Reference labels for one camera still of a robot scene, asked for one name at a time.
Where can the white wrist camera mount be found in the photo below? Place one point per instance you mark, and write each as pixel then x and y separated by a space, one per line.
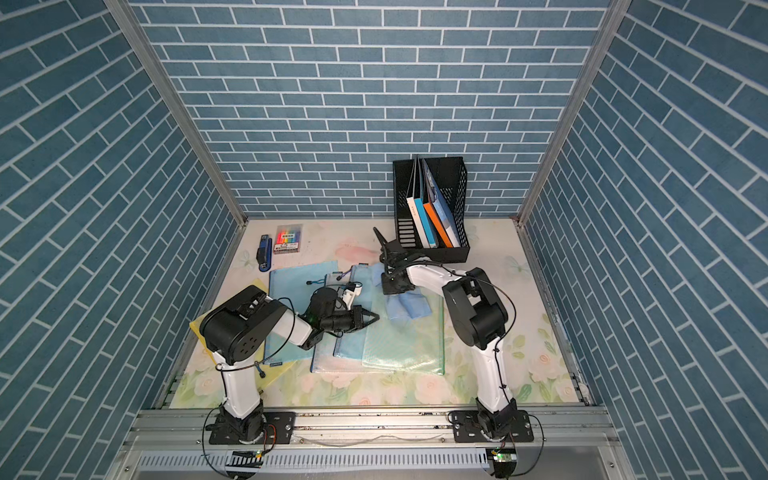
pixel 350 292

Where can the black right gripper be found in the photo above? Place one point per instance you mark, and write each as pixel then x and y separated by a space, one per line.
pixel 387 289

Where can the aluminium front rail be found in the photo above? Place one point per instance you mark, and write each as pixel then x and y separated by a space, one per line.
pixel 550 442

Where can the blue black stapler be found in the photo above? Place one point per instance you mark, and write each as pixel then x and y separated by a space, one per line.
pixel 264 253

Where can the orange book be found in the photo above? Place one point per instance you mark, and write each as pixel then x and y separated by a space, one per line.
pixel 437 224

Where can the light blue document bag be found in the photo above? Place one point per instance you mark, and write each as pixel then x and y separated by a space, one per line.
pixel 366 279

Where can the blue folder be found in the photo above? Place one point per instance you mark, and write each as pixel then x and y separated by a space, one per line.
pixel 436 198

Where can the green mesh document bag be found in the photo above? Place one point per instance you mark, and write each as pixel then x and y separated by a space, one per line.
pixel 416 347

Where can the box of coloured markers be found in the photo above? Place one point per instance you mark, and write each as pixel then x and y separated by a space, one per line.
pixel 287 239

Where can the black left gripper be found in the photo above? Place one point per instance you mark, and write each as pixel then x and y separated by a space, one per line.
pixel 355 315

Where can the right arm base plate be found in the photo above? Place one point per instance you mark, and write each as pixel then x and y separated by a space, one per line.
pixel 492 427

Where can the clear grey document bag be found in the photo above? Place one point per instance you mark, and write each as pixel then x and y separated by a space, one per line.
pixel 323 360

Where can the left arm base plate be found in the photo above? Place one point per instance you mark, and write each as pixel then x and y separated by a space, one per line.
pixel 252 427

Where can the yellow mesh document bag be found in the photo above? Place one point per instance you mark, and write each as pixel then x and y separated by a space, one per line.
pixel 233 332

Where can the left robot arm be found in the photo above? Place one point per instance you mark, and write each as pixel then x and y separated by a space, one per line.
pixel 241 393

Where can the teal book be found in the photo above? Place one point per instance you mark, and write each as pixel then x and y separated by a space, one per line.
pixel 426 224

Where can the light blue cleaning cloth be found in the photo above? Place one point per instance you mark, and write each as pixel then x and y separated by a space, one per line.
pixel 399 308

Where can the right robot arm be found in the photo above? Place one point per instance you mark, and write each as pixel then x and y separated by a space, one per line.
pixel 476 311

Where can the white book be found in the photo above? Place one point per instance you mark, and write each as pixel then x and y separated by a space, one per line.
pixel 417 222

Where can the black mesh file holder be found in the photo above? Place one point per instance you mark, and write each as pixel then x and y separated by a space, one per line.
pixel 451 176

